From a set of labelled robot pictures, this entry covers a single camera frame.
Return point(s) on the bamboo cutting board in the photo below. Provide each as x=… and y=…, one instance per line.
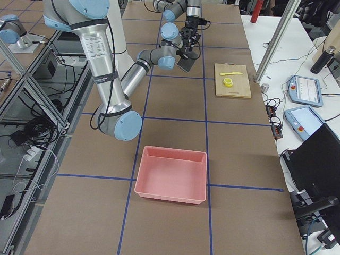
x=241, y=86

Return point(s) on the aluminium frame post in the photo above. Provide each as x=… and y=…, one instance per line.
x=283, y=24

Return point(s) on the dark grey cloth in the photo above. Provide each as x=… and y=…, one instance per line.
x=186, y=64

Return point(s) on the near teach pendant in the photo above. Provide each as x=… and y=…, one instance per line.
x=304, y=120

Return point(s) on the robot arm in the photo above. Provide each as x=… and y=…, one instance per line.
x=171, y=10
x=98, y=25

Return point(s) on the black smartphone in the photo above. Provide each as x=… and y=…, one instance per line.
x=7, y=206

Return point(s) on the black water bottle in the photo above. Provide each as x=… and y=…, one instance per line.
x=324, y=58

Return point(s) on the pink plastic bin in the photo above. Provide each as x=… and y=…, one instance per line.
x=170, y=174

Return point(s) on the far teach pendant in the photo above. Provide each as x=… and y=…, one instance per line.
x=303, y=90

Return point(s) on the black laptop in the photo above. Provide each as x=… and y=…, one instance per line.
x=314, y=165

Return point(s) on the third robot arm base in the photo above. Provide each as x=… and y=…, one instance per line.
x=14, y=33

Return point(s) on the yellow lemon slices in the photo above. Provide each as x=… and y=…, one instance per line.
x=228, y=82

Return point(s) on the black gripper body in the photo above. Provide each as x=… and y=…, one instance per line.
x=185, y=45
x=191, y=22

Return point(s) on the teach pendant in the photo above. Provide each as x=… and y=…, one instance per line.
x=304, y=120
x=303, y=90

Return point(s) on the yellow plastic knife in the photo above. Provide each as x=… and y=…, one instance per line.
x=230, y=73

